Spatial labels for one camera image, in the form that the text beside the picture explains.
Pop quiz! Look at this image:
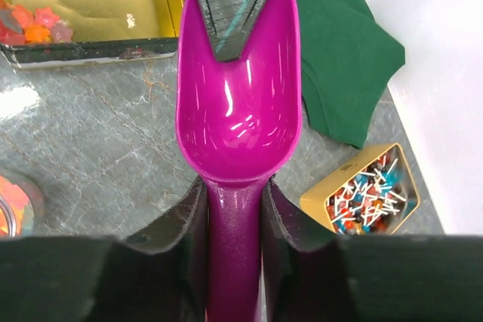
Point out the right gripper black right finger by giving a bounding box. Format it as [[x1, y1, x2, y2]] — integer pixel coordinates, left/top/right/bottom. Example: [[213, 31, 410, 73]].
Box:
[[261, 182, 482, 321]]

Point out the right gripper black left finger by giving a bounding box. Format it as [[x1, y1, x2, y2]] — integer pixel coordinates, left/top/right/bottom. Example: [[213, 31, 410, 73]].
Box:
[[1, 179, 208, 321]]

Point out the magenta plastic scoop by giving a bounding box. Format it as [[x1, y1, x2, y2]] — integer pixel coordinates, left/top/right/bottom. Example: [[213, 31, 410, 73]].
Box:
[[175, 0, 302, 321]]

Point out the gold tin with star candies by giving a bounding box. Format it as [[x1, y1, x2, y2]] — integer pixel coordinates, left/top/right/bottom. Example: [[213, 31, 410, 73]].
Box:
[[1, 0, 184, 69]]

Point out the gold tin with lollipops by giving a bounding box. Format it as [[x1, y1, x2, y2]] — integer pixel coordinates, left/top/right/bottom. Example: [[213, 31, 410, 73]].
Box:
[[299, 143, 420, 235]]

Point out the folded green cloth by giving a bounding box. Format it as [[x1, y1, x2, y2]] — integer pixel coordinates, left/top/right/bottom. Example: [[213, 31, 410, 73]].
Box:
[[297, 0, 405, 149]]

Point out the clear glass jar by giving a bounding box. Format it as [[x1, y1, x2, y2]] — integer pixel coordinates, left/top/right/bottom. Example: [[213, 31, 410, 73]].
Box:
[[1, 169, 45, 238]]

